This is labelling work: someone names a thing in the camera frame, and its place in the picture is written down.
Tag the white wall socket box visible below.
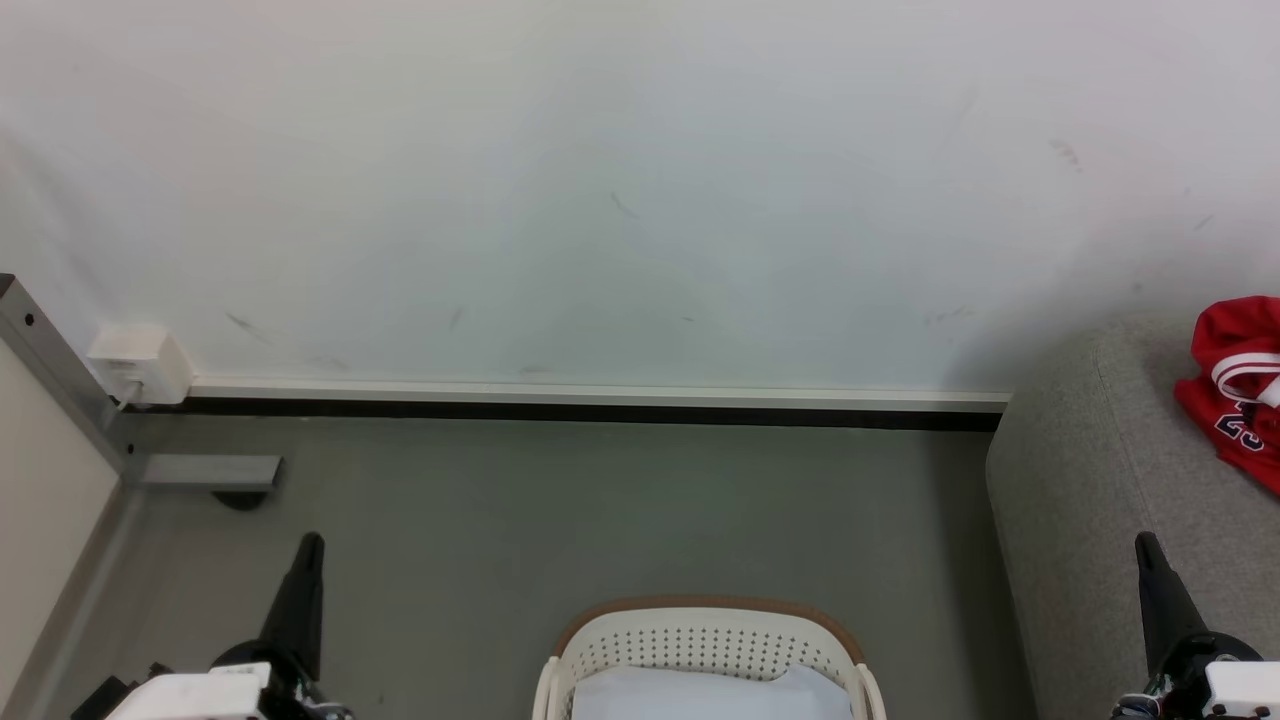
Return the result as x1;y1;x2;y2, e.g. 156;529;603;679
87;322;194;408

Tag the white laundry basket brown rim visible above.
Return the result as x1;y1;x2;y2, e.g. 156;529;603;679
531;596;888;720

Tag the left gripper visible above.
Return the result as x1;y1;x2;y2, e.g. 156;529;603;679
70;532;353;720

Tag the beige partition panel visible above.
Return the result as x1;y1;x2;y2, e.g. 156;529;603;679
0;338;123;701

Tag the white and black baseboard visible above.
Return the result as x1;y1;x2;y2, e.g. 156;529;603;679
120;378;1011;433

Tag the red basketball jersey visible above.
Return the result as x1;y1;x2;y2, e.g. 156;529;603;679
1174;296;1280;497

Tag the grey fabric seat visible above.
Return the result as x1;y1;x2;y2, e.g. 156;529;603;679
985;313;1280;720

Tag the grey metal frame post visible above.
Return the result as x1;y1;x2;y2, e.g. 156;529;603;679
0;273;136;483

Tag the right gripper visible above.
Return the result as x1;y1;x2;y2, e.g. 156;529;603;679
1110;532;1280;720

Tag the pale blue clothing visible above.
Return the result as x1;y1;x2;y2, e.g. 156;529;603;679
568;664;857;720

